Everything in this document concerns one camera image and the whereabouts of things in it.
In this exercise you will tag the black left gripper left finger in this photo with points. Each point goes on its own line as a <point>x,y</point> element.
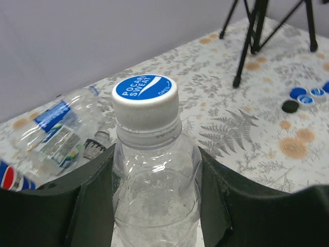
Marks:
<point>73,210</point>

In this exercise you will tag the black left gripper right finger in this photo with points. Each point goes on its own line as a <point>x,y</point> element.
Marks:
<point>237,211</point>

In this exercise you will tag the clear plastic bottle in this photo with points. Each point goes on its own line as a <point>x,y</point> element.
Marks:
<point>156,182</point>

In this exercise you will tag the Pepsi plastic bottle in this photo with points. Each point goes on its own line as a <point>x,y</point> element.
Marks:
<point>78,109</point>
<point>13,180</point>

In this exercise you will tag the small labelled clear bottle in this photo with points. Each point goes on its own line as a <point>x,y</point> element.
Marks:
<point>59,149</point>

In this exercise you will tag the clear bottle black label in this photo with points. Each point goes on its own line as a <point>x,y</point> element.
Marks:
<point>93,147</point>

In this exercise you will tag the black bottle cap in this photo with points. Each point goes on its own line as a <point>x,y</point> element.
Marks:
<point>290,106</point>

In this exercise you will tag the plain blue bottle cap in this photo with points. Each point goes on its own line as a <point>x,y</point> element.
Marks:
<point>297,91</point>

